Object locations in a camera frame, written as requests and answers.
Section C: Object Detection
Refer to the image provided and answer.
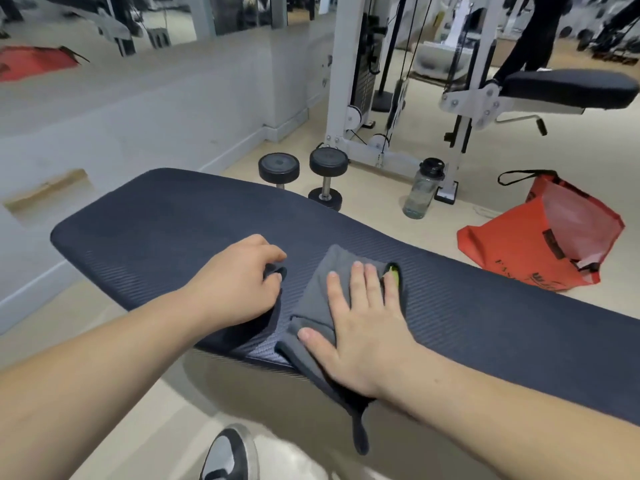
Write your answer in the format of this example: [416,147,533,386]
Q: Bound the dark ribbed bench pad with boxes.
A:
[50,167,640,426]

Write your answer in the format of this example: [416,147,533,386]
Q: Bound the wall mirror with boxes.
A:
[0,0,337,86]

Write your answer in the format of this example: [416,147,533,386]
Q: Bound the red shopping bag black handles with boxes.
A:
[456,169,626,293]

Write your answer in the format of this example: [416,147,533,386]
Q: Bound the person's grey black white shoe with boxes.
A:
[198,423,260,480]

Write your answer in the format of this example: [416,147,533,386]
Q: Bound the black round dumbbell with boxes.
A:
[307,146,350,212]
[258,152,301,191]

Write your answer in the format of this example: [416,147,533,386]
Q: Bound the person's right forearm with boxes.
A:
[377,344,640,480]

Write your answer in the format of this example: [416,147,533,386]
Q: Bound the clear water bottle black cap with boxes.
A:
[402,157,446,220]

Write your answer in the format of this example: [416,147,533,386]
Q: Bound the black bench white frame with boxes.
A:
[439,69,640,150]

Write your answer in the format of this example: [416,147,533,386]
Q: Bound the person's left forearm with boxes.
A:
[0,288,227,480]

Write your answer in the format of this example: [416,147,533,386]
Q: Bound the white cable weight machine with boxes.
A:
[322,0,501,203]

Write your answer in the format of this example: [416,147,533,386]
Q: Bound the person's left hand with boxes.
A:
[186,234,289,337]

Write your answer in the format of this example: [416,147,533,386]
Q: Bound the rack of black dumbbells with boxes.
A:
[559,0,640,61]

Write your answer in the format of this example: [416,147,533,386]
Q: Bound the grey microfibre towel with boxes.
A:
[220,244,408,456]

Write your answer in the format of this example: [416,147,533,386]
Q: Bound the grey bench base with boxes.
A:
[182,347,506,480]

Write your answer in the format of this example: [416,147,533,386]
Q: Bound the person's right hand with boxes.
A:
[297,261,427,399]

